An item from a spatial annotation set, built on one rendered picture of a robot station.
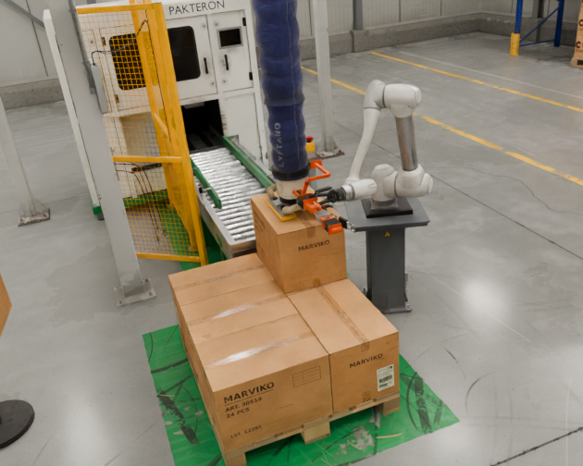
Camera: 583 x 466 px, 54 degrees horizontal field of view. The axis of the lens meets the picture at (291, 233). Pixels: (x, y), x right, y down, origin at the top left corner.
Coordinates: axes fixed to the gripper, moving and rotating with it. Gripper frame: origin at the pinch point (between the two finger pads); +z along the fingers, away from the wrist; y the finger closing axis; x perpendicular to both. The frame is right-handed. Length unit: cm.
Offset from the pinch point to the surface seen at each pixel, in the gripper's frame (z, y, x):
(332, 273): -8.8, 47.0, -5.1
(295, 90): -4, -59, 15
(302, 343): 30, 53, -51
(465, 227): -180, 110, 100
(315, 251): 0.9, 29.2, -4.7
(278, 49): 4, -82, 15
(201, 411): 85, 107, -17
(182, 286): 75, 53, 36
